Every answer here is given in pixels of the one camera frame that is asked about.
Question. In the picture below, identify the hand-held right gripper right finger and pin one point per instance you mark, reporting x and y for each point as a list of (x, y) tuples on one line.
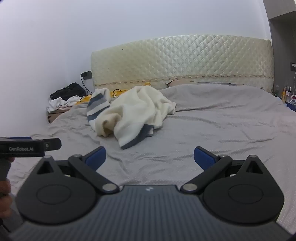
[(203, 157)]

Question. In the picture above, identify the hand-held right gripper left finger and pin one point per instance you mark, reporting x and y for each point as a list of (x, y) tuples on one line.
[(98, 156)]

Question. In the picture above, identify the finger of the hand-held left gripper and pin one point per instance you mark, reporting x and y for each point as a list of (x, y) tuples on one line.
[(53, 144)]

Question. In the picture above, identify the group of small bottles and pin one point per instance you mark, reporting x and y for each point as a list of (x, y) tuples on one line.
[(285, 92)]

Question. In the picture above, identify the wall socket with plug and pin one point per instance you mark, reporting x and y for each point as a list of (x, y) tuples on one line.
[(293, 66)]

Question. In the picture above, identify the wooden nightstand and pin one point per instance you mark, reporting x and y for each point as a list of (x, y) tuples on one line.
[(54, 115)]

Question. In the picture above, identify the black cloth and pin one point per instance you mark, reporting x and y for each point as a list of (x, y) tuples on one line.
[(67, 91)]

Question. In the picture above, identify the cream quilted headboard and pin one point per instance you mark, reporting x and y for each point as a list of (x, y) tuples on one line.
[(185, 58)]

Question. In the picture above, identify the white blue-striped fleece blanket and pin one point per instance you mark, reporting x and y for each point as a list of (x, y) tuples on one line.
[(138, 109)]

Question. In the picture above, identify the yellow cloth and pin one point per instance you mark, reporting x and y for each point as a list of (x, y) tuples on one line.
[(120, 92)]

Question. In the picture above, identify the white crumpled cloth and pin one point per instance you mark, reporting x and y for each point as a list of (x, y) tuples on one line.
[(57, 103)]

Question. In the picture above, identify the grey bed sheet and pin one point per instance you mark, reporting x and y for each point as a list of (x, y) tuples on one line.
[(208, 120)]

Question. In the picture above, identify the person's left hand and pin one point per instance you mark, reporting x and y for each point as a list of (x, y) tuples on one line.
[(4, 188)]

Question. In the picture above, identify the black wall charger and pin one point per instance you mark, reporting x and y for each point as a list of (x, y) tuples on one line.
[(86, 75)]

